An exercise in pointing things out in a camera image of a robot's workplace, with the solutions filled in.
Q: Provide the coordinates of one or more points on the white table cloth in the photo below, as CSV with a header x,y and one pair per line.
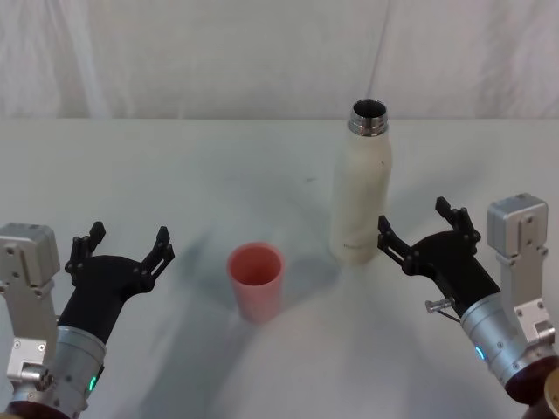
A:
x,y
174,174

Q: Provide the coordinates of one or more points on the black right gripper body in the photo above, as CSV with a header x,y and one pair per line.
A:
x,y
454,262

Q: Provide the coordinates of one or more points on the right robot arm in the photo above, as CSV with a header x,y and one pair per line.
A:
x,y
519,279

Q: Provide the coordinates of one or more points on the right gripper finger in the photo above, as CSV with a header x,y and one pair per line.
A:
x,y
393,242
460,222

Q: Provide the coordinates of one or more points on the cream vacuum bottle steel neck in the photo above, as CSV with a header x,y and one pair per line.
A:
x,y
360,201

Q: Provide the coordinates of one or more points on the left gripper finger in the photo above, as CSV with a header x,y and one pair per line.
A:
x,y
83,249
157,255

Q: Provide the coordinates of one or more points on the white curtain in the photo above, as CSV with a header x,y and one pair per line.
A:
x,y
218,52

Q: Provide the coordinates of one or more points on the pink plastic cup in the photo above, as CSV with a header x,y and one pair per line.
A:
x,y
257,297

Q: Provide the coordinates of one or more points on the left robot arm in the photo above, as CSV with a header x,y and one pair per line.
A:
x,y
26,279

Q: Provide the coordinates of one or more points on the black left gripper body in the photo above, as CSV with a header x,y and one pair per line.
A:
x,y
102,283

